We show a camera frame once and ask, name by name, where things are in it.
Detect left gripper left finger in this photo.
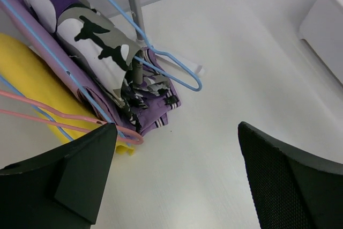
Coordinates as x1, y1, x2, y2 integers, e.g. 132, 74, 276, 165
1, 123, 117, 228

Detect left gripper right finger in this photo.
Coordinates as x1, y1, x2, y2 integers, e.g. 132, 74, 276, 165
238, 122, 342, 228

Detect pink wire hanger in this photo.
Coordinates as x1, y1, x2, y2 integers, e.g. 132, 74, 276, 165
0, 0, 145, 145

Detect yellow trousers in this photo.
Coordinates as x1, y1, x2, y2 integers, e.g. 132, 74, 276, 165
1, 33, 135, 155

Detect lilac purple trousers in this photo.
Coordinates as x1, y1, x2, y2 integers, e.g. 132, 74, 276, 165
1, 0, 181, 135

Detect blue hanger with yellow trousers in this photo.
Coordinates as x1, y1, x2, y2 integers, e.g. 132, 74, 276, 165
1, 76, 73, 142

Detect purple grey camouflage trousers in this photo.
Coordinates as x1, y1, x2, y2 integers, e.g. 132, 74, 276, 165
24, 0, 172, 134

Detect blue hanger with lilac trousers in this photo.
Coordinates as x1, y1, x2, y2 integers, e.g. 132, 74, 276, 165
1, 0, 124, 126

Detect white silver clothes rack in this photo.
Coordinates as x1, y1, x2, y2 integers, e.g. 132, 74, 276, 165
128, 0, 205, 76

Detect white plastic basket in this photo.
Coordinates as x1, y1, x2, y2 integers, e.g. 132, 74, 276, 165
299, 0, 342, 82

